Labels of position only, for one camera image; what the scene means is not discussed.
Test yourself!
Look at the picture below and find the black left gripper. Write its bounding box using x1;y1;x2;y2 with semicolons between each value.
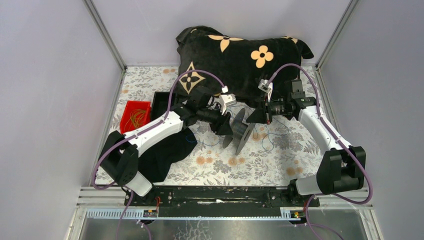
196;102;233;136

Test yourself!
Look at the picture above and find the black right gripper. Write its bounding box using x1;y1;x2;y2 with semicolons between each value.
246;93;291;125

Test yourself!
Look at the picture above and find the grey perforated spool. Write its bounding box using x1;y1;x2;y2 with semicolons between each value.
222;108;255;155

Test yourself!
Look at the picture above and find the blue cable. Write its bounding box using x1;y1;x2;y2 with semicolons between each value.
183;102;292;153

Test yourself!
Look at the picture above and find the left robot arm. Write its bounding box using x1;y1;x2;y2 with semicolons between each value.
97;87;237;206

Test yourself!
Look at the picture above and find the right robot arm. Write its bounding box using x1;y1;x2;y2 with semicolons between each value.
247;79;366;206

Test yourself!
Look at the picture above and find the floral table mat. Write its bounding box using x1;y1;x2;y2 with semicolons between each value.
109;66;322;186

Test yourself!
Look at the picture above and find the black flower-pattern plush blanket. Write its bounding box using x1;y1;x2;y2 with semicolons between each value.
174;25;314;108

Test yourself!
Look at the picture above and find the black plastic box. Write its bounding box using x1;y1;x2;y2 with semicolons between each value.
150;91;170;121

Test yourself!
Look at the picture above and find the black cloth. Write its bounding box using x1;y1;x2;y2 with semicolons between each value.
138;128;198;183

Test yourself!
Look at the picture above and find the red plastic box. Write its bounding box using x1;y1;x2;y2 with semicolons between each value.
119;100;151;134

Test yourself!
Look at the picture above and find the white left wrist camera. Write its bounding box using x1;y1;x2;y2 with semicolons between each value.
218;85;237;115

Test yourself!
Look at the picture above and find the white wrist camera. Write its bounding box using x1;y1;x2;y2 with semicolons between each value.
218;85;237;115
258;79;273;102

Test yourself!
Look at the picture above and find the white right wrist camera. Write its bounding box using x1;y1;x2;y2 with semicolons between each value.
258;79;273;102

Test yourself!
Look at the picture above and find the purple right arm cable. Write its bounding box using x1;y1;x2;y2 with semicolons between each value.
266;63;374;240

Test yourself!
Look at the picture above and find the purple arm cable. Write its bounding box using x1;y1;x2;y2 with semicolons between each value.
266;63;374;240
91;69;229;240

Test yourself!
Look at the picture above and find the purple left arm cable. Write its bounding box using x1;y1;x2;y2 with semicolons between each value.
91;69;229;240

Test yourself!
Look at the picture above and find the green cable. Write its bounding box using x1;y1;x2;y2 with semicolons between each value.
124;108;148;130

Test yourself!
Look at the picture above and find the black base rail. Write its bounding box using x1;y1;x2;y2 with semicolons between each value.
124;185;320;219

